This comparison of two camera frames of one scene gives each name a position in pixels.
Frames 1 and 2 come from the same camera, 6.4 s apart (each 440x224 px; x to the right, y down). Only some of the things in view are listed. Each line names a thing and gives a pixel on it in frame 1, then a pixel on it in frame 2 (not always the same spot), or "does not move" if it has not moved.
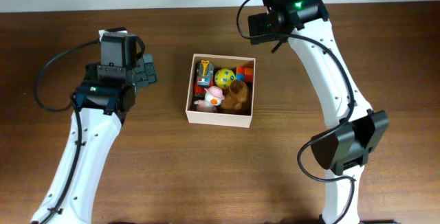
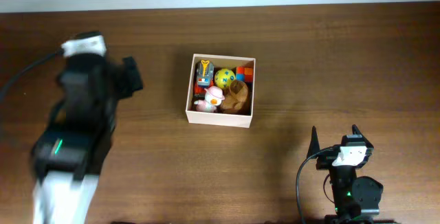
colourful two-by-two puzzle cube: (244, 73) does not move
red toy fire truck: (205, 72) does not move
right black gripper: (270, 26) → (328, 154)
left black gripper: (148, 72) → (132, 76)
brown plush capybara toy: (236, 96) does not move
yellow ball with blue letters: (224, 77) does not move
